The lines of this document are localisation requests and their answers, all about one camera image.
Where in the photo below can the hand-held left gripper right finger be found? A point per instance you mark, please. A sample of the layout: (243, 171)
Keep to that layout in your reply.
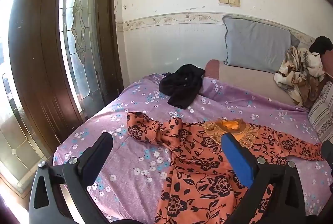
(239, 156)

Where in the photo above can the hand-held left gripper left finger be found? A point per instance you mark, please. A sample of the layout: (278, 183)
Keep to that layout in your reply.
(100, 151)

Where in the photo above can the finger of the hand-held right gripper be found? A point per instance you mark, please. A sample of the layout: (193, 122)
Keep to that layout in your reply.
(328, 151)

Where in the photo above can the orange black floral dress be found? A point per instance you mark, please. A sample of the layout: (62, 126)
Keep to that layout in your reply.
(197, 161)

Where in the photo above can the purple floral bedsheet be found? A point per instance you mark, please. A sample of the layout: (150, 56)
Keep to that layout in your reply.
(130, 156)

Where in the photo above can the striped cushion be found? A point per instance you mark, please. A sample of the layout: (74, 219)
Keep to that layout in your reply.
(322, 112)

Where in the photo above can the beige patterned blanket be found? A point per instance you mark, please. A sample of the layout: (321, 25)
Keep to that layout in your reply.
(299, 70)

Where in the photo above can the glazed door leaf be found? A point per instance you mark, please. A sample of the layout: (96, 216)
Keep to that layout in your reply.
(15, 135)

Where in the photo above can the black garment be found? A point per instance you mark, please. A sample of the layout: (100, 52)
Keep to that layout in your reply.
(182, 86)

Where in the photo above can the black cloth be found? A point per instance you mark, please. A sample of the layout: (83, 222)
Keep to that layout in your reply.
(321, 44)

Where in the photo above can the brown wooden glazed door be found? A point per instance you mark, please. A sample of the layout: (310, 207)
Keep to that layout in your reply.
(39, 57)

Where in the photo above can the grey pillow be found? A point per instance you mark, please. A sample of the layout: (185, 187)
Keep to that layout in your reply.
(257, 44)

